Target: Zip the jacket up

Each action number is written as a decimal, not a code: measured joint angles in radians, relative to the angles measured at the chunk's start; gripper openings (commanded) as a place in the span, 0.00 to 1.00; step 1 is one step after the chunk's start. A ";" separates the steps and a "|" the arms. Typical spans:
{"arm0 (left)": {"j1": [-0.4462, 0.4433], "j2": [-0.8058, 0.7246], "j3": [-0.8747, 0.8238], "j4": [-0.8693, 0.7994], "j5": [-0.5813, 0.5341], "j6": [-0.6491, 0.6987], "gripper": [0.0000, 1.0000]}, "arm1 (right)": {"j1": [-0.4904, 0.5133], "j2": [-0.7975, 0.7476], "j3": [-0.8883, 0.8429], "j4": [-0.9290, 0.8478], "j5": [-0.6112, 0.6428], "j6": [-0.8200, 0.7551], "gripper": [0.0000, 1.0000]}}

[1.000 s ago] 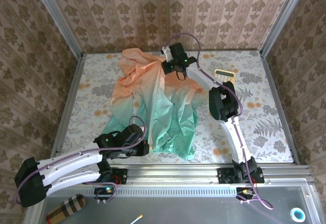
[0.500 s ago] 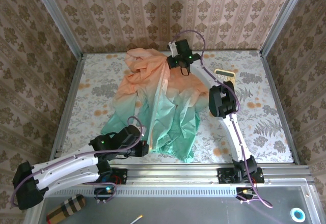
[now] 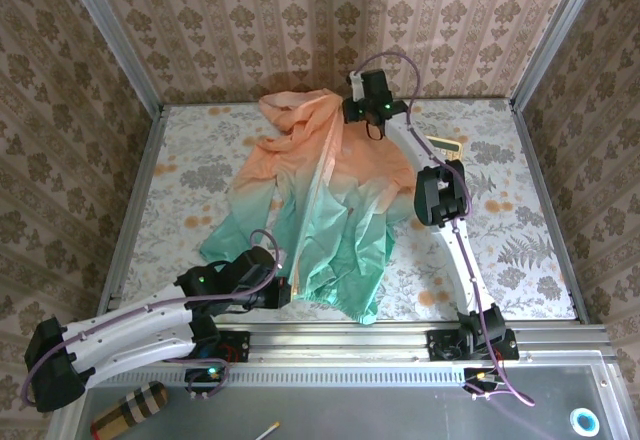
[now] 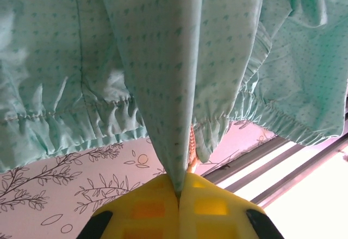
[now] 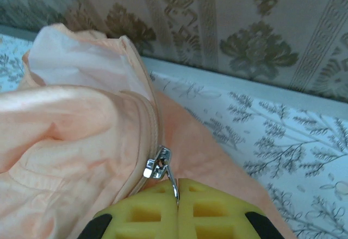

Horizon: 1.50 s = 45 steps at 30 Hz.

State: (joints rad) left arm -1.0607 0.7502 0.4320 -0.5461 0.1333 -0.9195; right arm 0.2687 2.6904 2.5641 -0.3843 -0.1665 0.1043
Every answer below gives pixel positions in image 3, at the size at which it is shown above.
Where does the aluminium frame post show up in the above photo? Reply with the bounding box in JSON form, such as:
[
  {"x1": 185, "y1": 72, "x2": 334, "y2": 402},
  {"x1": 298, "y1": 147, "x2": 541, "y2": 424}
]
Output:
[
  {"x1": 57, "y1": 0, "x2": 164, "y2": 111},
  {"x1": 509, "y1": 0, "x2": 609, "y2": 110}
]

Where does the plaid striped cylinder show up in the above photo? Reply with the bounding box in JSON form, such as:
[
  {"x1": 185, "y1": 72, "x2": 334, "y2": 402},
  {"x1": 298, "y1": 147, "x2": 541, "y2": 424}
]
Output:
[{"x1": 89, "y1": 380, "x2": 171, "y2": 440}]

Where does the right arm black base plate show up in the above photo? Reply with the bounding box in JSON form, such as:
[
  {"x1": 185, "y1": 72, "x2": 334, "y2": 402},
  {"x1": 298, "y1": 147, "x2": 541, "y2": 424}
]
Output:
[{"x1": 427, "y1": 328, "x2": 520, "y2": 364}]

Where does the slotted grey cable duct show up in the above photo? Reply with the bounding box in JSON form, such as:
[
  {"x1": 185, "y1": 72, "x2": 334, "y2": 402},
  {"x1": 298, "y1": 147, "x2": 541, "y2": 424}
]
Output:
[{"x1": 92, "y1": 365, "x2": 466, "y2": 386}]

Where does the aluminium table side rail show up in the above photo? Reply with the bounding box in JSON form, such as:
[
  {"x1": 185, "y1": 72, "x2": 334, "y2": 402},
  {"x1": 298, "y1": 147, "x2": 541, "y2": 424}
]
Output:
[
  {"x1": 93, "y1": 103, "x2": 166, "y2": 324},
  {"x1": 509, "y1": 101, "x2": 590, "y2": 324}
]

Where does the cream yellow calculator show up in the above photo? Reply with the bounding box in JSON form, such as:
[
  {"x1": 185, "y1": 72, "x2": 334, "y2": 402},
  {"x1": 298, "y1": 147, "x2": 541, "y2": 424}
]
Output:
[{"x1": 424, "y1": 134, "x2": 464, "y2": 164}]

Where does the small black connector board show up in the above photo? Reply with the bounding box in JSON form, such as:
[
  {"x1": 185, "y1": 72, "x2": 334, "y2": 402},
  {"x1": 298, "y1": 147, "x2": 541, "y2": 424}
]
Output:
[
  {"x1": 184, "y1": 367, "x2": 226, "y2": 394},
  {"x1": 463, "y1": 367, "x2": 501, "y2": 394}
]

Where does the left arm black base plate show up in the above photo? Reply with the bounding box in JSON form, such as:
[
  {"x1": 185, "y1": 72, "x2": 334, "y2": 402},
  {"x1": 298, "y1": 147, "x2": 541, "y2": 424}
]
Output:
[{"x1": 194, "y1": 330, "x2": 251, "y2": 364}]

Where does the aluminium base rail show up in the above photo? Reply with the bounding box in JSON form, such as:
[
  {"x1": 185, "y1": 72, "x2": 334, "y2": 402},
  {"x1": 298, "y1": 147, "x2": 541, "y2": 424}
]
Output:
[{"x1": 214, "y1": 323, "x2": 611, "y2": 366}]

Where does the floral table cover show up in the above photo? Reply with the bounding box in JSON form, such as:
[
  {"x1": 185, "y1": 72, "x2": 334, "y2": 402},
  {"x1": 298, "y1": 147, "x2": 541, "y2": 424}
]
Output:
[{"x1": 102, "y1": 99, "x2": 584, "y2": 324}]

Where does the orange and teal jacket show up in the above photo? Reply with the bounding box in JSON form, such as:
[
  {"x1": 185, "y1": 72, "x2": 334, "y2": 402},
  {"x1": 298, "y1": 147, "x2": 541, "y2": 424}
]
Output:
[{"x1": 199, "y1": 88, "x2": 419, "y2": 326}]

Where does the blue tape roll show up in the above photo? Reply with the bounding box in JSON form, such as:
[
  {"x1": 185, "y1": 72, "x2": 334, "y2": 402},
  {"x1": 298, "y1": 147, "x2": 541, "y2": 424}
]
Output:
[{"x1": 569, "y1": 407, "x2": 601, "y2": 436}]

